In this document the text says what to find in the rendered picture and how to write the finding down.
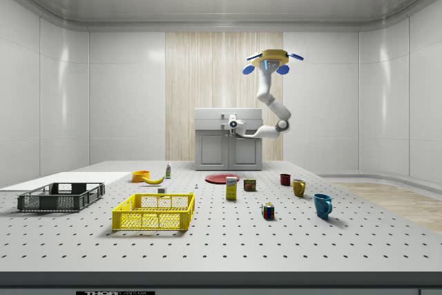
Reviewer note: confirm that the dark grey basket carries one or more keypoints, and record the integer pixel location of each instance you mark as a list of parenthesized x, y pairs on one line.
[(52, 202)]

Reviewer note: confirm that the red plate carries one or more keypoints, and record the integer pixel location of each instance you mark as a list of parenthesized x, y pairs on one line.
[(217, 179)]

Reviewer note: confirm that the puzzle cube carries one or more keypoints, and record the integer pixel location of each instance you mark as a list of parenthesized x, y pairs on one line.
[(268, 211)]

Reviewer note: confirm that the grey cube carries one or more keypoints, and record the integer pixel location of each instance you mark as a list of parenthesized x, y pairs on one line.
[(162, 190)]

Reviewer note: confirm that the red mug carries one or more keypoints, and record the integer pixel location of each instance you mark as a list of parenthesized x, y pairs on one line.
[(284, 180)]

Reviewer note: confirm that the blue mug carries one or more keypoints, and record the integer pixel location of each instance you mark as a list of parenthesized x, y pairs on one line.
[(322, 207)]

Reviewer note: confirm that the small white bottle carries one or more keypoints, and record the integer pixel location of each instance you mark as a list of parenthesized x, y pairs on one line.
[(168, 172)]

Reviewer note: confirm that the banana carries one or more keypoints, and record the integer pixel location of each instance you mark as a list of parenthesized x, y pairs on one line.
[(153, 181)]

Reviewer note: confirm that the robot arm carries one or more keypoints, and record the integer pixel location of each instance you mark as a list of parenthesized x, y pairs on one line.
[(281, 110)]

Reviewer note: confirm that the yellow bowl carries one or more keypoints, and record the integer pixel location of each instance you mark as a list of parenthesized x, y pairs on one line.
[(138, 177)]

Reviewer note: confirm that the yellow mug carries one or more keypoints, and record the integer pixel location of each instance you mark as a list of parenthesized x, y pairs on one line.
[(297, 188)]

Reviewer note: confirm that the white cabinet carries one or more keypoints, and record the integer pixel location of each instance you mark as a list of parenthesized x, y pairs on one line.
[(214, 153)]

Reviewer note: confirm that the drone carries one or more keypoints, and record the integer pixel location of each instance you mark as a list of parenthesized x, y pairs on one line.
[(273, 54)]

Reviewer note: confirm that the white board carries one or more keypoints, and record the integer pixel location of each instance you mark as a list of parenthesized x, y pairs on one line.
[(69, 177)]

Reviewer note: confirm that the flat-sided can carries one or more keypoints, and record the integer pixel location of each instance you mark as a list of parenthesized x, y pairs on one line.
[(249, 185)]

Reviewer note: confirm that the yellow basket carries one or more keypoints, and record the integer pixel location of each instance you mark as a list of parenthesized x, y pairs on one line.
[(152, 210)]

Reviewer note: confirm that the yellow carton box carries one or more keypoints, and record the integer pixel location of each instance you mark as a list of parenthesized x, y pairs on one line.
[(231, 191)]

